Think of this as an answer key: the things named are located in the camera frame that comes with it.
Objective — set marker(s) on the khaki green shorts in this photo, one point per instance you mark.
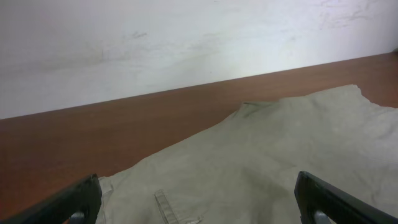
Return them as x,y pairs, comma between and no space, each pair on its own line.
244,169

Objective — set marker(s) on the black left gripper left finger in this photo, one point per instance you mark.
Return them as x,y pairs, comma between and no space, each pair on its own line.
77,203

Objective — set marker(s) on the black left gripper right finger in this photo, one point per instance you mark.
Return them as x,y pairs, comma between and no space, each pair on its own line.
321,202

